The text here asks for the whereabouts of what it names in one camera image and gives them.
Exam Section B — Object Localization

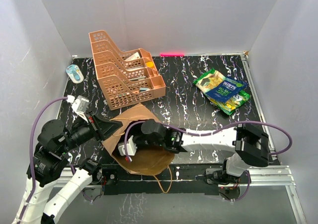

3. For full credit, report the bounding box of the peach plastic file organizer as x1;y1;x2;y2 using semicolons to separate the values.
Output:
89;30;166;110

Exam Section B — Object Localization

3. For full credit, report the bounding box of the yellow object in organizer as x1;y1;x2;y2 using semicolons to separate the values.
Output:
146;62;154;69

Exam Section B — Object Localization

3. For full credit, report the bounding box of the white card in organizer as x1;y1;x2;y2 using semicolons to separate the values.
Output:
125;52;141;61

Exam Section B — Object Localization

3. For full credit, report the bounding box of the dark blue chips bag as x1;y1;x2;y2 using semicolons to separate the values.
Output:
205;77;247;102

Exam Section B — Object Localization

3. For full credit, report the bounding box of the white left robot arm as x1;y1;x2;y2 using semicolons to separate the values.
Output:
13;112;123;224

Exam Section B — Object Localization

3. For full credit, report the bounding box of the yellow green fruit snack bag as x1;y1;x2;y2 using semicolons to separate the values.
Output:
208;90;251;115

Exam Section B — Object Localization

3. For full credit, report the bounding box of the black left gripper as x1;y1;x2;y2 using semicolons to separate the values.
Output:
59;108;124;153

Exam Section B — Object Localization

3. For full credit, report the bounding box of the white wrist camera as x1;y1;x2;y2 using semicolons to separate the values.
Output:
67;95;89;123
117;136;137;156

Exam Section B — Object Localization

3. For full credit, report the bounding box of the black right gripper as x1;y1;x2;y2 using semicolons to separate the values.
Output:
123;121;164;151

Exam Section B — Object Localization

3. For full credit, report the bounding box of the pink tape strip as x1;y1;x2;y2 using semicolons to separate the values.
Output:
160;52;184;57

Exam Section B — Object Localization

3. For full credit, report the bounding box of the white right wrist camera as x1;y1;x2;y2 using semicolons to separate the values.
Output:
117;136;137;156

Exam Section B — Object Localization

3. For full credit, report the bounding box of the blue white correction tape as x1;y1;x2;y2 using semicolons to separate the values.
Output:
66;64;84;84

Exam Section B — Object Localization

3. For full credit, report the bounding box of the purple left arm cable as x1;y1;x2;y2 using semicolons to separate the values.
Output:
17;96;69;222

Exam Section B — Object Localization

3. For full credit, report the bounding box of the green cassava chips bag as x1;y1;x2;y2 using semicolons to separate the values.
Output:
193;69;226;94

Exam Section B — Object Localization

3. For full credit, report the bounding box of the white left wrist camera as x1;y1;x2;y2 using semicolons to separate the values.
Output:
67;95;89;123

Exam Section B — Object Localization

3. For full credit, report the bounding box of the brown paper bag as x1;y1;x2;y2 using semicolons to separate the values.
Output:
103;102;176;194

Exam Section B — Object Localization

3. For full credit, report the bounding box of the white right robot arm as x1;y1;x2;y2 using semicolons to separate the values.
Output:
126;119;269;185

